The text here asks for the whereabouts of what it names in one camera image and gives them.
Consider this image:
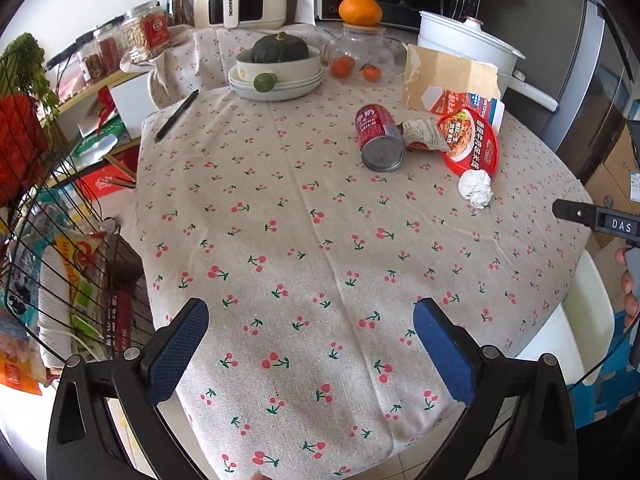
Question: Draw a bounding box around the red and white carton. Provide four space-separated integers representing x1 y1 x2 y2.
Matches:
422 87 506 131

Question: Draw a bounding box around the red bag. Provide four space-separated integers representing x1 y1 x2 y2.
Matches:
0 92 51 206

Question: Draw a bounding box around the red label glass jar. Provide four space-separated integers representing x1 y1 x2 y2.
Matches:
121 2 171 63

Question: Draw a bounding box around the white box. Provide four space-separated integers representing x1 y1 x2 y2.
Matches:
107 82 153 141

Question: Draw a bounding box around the white printed package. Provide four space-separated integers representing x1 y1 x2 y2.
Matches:
37 232 108 361

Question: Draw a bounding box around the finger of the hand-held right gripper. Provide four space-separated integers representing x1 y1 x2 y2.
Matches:
552 199 601 227

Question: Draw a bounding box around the white electric cooking pot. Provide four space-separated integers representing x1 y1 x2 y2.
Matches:
416 10 559 113

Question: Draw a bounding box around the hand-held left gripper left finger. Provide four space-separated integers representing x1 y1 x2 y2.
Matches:
47 297 236 480

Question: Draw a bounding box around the green leafy plant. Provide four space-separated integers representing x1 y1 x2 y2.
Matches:
0 32 61 126

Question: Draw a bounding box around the white plastic bin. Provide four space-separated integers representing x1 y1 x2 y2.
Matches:
515 252 616 386

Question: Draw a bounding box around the black wire rack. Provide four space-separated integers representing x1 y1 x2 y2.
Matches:
0 55 156 366

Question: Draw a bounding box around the black pen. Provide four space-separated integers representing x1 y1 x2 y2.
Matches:
154 89 200 142

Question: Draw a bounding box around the open cardboard box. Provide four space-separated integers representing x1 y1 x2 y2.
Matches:
401 44 501 111

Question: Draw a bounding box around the cherry print tablecloth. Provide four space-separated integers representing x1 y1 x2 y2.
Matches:
135 25 593 480

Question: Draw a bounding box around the glass jar of red snacks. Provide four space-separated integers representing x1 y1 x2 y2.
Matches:
75 35 103 83
94 22 130 76

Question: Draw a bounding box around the glass jar with wooden lid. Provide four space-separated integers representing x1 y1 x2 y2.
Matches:
324 24 408 82

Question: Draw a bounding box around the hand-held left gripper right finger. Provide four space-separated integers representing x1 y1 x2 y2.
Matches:
412 296 593 480

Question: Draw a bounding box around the brown cardboard box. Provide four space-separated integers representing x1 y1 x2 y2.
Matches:
582 125 640 256

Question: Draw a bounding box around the large orange with stem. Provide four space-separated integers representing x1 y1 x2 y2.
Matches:
338 0 383 27

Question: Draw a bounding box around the red drink can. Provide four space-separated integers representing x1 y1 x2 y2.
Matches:
355 105 406 172

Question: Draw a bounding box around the grey refrigerator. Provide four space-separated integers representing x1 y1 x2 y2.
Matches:
515 0 640 181

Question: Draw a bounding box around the red instant noodle bowl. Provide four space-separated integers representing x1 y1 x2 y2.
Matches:
436 107 501 177

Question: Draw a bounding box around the person's right hand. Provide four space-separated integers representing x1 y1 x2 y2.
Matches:
615 247 640 331

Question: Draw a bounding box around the stack of cream bowls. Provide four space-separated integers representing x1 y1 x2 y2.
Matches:
228 45 323 102

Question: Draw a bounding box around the silver foil packet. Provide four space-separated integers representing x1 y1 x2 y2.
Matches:
398 118 451 153

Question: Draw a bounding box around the dark green squash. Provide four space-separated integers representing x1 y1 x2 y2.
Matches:
251 31 310 64

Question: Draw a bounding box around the crumpled white tissue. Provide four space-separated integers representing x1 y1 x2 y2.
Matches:
458 169 493 209

